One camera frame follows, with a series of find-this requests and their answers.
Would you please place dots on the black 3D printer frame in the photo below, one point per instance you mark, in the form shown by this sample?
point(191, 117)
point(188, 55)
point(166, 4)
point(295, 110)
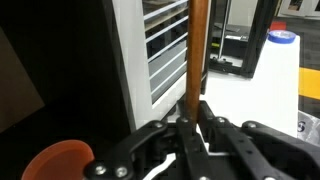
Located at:
point(256, 40)

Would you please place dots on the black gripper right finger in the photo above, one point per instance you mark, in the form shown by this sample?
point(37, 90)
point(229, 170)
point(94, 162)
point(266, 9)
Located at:
point(240, 143)

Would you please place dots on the white toy kitchen unit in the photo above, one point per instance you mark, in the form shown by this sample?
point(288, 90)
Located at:
point(83, 66)

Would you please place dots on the clear plastic bag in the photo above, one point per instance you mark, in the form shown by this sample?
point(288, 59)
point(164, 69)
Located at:
point(308, 128)

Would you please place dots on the orange plastic cup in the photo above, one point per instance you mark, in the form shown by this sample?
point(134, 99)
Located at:
point(58, 161)

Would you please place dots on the blue tape roll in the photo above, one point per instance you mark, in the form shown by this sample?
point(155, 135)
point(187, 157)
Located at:
point(282, 36)

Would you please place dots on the brown wooden spoon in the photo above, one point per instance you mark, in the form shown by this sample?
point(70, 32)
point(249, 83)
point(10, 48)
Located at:
point(197, 50)

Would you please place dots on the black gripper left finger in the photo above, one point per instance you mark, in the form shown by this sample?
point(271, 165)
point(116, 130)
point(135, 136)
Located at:
point(146, 140)

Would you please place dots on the white toy oven door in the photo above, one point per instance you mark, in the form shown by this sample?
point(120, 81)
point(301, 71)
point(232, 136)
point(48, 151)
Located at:
point(133, 60)

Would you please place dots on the red floor mat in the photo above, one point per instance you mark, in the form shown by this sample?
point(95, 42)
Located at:
point(278, 25)

